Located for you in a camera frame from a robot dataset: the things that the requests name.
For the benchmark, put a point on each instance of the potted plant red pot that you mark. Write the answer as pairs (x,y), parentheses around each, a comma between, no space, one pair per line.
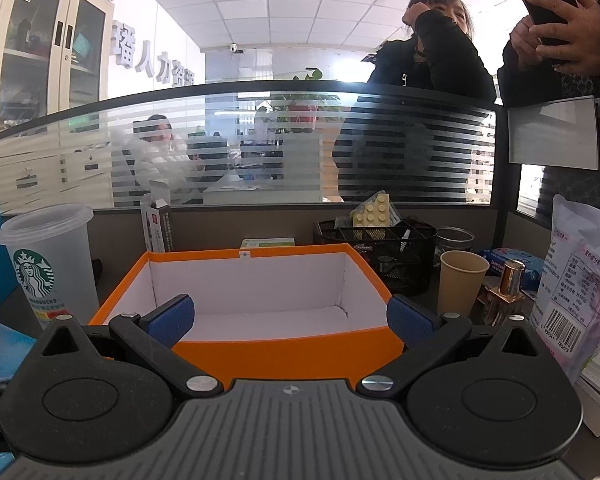
(305,105)

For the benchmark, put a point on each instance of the translucent plastic cup green logo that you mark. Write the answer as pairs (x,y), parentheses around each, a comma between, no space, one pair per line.
(45,255)

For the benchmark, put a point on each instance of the black mesh desk organizer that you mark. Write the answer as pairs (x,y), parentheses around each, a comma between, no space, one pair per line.
(410,265)

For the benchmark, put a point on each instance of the grey partition panel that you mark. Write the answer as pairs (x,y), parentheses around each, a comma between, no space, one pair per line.
(555,130)

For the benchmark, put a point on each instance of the small white black carton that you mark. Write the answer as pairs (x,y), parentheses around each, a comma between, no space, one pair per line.
(160,230)

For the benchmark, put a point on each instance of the printed desk mat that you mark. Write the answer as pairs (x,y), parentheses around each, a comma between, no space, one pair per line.
(5,355)

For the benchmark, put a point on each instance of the green white flat box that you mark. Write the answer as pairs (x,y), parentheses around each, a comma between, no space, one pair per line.
(267,243)

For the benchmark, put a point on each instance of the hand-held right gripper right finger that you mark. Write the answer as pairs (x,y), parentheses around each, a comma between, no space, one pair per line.
(410,322)

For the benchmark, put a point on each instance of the beige paper cup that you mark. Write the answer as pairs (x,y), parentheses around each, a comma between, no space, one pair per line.
(460,285)

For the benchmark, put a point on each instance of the white pink snack pouch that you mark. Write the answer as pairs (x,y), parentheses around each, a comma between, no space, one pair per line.
(575,280)

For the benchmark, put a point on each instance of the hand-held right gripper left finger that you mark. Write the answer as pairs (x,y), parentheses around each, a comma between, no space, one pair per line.
(172,320)

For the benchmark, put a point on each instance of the yellow pill blister pack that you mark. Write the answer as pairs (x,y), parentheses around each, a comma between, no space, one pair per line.
(370,212)

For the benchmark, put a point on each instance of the orange cardboard box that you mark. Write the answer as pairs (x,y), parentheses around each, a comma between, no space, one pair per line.
(280,355)

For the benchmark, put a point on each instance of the grey wall lettering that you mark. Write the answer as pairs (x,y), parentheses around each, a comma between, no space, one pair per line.
(150,55)

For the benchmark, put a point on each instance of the striped glass desk partition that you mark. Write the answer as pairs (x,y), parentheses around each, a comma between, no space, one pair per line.
(55,160)

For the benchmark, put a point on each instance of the white security camera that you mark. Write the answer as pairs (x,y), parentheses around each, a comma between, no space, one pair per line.
(236,48)

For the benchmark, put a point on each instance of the silver mesh pen cup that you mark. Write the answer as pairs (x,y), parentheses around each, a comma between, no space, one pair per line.
(455,240)

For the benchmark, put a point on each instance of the perfume bottle gold cap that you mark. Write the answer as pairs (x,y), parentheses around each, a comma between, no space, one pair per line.
(510,280)

